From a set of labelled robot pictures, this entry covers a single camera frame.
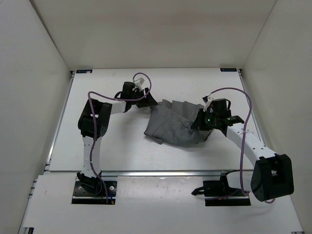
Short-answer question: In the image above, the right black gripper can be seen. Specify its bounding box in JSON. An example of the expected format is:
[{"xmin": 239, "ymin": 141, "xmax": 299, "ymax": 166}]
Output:
[{"xmin": 191, "ymin": 109, "xmax": 218, "ymax": 131}]

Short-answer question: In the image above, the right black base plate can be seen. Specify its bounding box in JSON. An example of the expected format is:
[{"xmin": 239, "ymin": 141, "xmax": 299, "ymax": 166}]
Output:
[{"xmin": 191, "ymin": 180, "xmax": 251, "ymax": 207}]

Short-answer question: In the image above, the grey pleated skirt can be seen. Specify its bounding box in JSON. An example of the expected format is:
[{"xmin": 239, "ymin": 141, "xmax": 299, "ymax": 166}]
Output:
[{"xmin": 144, "ymin": 99, "xmax": 212, "ymax": 147}]

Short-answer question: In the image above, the blue corner label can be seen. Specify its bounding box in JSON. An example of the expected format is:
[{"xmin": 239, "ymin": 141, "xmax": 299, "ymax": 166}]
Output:
[
  {"xmin": 220, "ymin": 68, "xmax": 237, "ymax": 72},
  {"xmin": 76, "ymin": 69, "xmax": 93, "ymax": 74}
]

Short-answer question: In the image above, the aluminium front rail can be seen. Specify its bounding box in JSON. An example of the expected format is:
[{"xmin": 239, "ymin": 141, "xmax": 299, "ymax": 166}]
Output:
[{"xmin": 97, "ymin": 170, "xmax": 254, "ymax": 178}]

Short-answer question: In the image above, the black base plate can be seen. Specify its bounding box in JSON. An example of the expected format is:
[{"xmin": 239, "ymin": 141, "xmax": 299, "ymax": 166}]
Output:
[
  {"xmin": 71, "ymin": 178, "xmax": 117, "ymax": 205},
  {"xmin": 191, "ymin": 180, "xmax": 251, "ymax": 207}
]

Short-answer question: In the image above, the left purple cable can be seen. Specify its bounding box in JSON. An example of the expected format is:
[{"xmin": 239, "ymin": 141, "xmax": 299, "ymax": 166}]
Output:
[{"xmin": 87, "ymin": 72, "xmax": 153, "ymax": 204}]

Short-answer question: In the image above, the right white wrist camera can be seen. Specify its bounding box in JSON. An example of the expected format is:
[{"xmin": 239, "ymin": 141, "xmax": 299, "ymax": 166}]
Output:
[{"xmin": 202, "ymin": 93, "xmax": 213, "ymax": 112}]

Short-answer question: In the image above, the right blue corner label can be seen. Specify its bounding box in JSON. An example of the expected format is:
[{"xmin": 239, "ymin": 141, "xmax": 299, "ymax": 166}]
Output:
[{"xmin": 220, "ymin": 68, "xmax": 237, "ymax": 72}]

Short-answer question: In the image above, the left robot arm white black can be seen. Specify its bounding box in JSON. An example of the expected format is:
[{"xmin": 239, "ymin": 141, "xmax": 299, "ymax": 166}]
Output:
[{"xmin": 77, "ymin": 81, "xmax": 157, "ymax": 197}]

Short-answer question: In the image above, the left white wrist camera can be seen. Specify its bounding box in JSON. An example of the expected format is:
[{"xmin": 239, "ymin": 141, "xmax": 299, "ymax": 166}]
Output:
[{"xmin": 133, "ymin": 77, "xmax": 145, "ymax": 90}]

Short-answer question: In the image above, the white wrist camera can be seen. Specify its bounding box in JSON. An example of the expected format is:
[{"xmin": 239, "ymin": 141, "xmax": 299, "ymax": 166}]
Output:
[
  {"xmin": 202, "ymin": 93, "xmax": 213, "ymax": 112},
  {"xmin": 133, "ymin": 77, "xmax": 145, "ymax": 90}
]

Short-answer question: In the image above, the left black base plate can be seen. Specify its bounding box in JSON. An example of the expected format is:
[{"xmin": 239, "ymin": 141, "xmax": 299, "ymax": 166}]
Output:
[{"xmin": 71, "ymin": 178, "xmax": 117, "ymax": 205}]

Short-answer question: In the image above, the left blue corner label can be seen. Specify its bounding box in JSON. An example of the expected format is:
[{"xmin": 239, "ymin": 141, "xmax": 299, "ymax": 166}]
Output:
[{"xmin": 76, "ymin": 69, "xmax": 93, "ymax": 74}]

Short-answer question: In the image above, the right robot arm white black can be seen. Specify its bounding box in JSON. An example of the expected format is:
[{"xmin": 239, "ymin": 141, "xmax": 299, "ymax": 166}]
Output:
[{"xmin": 191, "ymin": 97, "xmax": 294, "ymax": 202}]

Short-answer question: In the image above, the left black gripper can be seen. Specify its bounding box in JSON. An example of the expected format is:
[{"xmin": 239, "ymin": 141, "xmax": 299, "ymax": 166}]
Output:
[{"xmin": 131, "ymin": 88, "xmax": 157, "ymax": 109}]

